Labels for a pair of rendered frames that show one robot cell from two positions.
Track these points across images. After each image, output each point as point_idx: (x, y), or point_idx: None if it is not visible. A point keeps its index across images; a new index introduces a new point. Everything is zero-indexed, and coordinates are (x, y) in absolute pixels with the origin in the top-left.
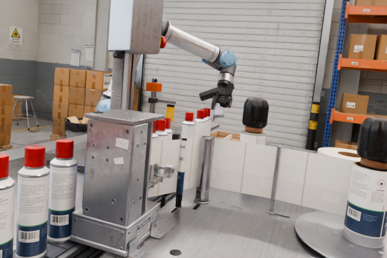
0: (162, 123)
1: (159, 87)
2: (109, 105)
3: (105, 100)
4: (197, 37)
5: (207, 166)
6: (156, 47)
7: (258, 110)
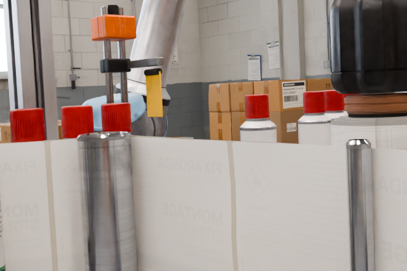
0: (71, 116)
1: (121, 25)
2: (93, 103)
3: (100, 97)
4: None
5: (99, 251)
6: None
7: (368, 22)
